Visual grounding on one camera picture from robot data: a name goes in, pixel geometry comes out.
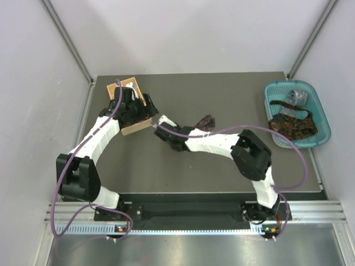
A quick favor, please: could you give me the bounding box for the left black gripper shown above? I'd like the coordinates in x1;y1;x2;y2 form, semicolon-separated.
126;93;159;125

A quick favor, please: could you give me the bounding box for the teal plastic basket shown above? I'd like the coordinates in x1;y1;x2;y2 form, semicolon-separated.
265;80;331;149

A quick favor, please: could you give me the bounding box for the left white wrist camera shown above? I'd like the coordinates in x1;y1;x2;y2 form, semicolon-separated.
125;81;139;99

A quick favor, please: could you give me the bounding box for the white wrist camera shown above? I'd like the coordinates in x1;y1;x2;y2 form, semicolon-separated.
125;81;139;99
152;115;177;127

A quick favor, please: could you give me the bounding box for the right aluminium frame post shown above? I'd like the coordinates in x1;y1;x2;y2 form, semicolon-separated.
285;0;339;80

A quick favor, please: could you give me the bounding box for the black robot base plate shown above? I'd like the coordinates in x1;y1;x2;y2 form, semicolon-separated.
94;192;292;231

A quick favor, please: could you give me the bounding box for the aluminium frame post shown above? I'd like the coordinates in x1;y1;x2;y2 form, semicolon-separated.
285;0;339;80
40;0;94;84

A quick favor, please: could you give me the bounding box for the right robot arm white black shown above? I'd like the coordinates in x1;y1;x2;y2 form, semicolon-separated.
154;122;280;224

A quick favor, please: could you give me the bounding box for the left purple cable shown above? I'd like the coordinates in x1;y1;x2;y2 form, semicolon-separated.
49;79;134;238

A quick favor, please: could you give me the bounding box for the left aluminium frame post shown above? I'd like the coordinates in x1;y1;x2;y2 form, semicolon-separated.
40;0;94;84

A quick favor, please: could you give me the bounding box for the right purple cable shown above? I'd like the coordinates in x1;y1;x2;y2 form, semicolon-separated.
154;124;308;242

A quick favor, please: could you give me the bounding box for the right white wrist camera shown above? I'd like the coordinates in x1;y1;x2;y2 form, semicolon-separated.
152;115;177;127

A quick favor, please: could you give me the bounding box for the slotted cable duct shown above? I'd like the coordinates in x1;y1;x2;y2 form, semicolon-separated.
55;223;281;236

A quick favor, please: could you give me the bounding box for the purple cable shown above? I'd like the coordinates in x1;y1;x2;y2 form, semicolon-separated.
49;79;134;238
154;124;308;242

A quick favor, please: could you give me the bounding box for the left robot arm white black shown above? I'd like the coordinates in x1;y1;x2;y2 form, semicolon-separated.
56;86;158;220

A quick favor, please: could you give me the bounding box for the dark purple patterned tie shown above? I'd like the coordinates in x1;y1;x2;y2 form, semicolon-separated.
195;115;216;131

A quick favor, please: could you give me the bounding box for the wooden compartment box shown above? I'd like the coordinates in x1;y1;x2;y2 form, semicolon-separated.
106;77;153;136

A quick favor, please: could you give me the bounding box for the grey patterned tie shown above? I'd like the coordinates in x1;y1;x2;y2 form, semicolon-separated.
280;90;308;117

